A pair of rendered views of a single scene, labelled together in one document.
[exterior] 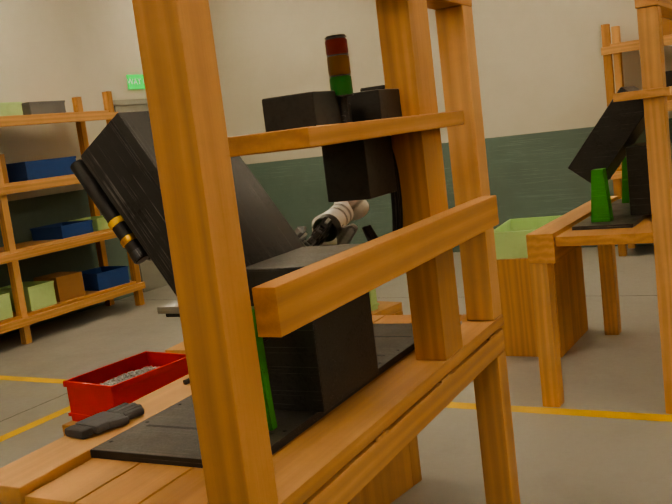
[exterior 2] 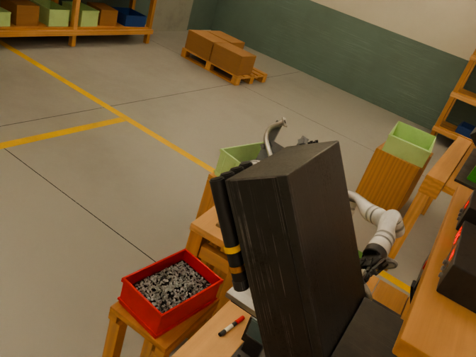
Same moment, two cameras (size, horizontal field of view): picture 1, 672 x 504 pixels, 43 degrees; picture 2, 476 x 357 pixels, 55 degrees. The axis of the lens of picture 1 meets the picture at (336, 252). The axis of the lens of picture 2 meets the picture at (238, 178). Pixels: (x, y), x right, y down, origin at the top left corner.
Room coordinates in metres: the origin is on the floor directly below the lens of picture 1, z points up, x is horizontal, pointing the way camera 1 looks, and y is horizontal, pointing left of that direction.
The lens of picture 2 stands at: (1.16, 0.66, 2.07)
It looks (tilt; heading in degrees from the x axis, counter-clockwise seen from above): 28 degrees down; 355
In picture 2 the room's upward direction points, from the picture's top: 18 degrees clockwise
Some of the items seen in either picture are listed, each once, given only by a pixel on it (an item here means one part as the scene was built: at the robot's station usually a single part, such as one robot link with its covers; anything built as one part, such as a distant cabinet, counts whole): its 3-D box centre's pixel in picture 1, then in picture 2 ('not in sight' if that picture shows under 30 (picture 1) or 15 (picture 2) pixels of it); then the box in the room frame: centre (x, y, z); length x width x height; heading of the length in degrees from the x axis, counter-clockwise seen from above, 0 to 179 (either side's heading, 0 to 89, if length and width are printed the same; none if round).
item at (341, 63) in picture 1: (338, 66); not in sight; (1.96, -0.06, 1.67); 0.05 x 0.05 x 0.05
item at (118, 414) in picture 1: (109, 420); not in sight; (1.98, 0.59, 0.91); 0.20 x 0.11 x 0.03; 143
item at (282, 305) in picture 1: (409, 247); not in sight; (2.03, -0.18, 1.23); 1.30 x 0.05 x 0.09; 152
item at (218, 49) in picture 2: not in sight; (226, 56); (8.57, 0.76, 0.22); 1.20 x 0.81 x 0.44; 54
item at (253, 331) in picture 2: not in sight; (258, 341); (2.20, 0.33, 0.97); 0.10 x 0.02 x 0.14; 62
